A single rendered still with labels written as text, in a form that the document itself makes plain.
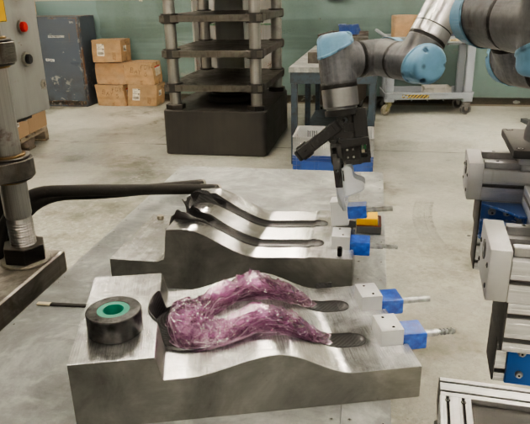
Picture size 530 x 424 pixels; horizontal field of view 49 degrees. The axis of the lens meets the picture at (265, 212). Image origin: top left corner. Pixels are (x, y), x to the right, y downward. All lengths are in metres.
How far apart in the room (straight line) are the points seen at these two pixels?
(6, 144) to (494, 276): 1.01
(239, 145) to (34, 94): 3.63
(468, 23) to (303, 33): 6.85
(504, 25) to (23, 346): 0.90
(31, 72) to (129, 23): 6.55
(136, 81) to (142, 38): 0.63
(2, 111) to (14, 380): 0.60
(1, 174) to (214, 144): 3.99
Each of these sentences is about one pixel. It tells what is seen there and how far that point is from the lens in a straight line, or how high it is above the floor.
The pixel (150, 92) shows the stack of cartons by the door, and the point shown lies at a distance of 7.82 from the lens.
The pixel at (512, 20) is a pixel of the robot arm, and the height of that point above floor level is 1.34.
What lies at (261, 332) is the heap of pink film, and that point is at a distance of 0.88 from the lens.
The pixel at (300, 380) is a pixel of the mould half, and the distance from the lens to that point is 0.88.
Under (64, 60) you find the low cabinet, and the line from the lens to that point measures 8.11.
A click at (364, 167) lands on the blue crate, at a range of 4.41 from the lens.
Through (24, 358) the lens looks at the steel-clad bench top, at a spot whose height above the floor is 0.80.
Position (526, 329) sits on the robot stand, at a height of 0.86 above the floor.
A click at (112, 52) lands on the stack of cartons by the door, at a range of 7.92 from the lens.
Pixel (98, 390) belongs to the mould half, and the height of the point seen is 0.86.
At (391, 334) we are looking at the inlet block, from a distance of 0.95.
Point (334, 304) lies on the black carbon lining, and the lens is 1.06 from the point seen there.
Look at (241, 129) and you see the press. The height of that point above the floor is 0.24.
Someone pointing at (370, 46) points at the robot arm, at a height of 1.26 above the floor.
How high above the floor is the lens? 1.38
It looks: 21 degrees down
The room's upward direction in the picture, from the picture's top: 1 degrees counter-clockwise
